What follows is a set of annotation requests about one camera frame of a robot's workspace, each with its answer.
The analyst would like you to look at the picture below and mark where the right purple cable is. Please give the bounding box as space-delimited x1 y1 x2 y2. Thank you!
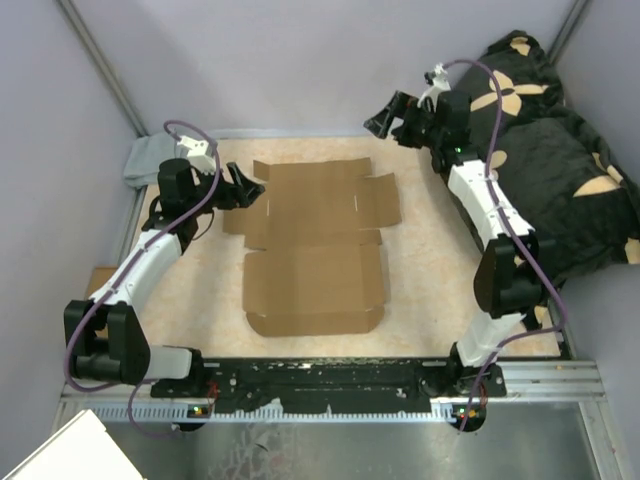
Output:
444 59 569 434

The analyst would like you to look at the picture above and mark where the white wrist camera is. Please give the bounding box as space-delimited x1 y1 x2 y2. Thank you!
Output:
418 63 451 108
177 135 216 175

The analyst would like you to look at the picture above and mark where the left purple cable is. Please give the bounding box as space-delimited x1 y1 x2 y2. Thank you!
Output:
63 119 221 440

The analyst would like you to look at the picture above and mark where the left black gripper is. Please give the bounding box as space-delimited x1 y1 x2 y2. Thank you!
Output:
186 163 264 217

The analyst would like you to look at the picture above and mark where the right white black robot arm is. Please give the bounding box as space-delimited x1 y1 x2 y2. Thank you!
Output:
364 89 554 396

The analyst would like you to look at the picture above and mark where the aluminium frame rail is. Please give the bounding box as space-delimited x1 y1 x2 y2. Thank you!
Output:
54 358 605 430

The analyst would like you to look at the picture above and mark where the white board corner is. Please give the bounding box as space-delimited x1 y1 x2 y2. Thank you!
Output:
4 410 144 480

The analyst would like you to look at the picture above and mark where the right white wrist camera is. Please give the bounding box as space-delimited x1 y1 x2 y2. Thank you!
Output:
418 63 451 108

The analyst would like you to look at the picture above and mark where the small folded cardboard box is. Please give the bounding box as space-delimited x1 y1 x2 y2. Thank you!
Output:
84 266 118 299

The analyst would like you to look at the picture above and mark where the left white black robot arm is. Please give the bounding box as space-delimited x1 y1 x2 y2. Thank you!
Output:
63 157 265 397

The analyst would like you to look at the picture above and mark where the purple cable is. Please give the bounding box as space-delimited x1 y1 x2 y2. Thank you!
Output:
63 119 221 440
444 59 569 434

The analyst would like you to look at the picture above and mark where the grey folded cloth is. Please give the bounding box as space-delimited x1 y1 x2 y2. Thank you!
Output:
123 133 177 189

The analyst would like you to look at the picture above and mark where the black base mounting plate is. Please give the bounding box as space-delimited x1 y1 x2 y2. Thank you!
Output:
151 357 507 414

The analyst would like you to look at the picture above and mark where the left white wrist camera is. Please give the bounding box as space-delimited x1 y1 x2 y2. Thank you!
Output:
177 135 216 175

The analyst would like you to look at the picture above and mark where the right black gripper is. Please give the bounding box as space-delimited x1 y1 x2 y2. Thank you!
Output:
365 94 444 152

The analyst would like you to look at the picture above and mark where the brown cardboard box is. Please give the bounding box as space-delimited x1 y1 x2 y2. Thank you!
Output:
223 158 402 337

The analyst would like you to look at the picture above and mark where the black floral pillow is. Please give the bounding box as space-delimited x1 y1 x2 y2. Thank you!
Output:
455 30 639 286

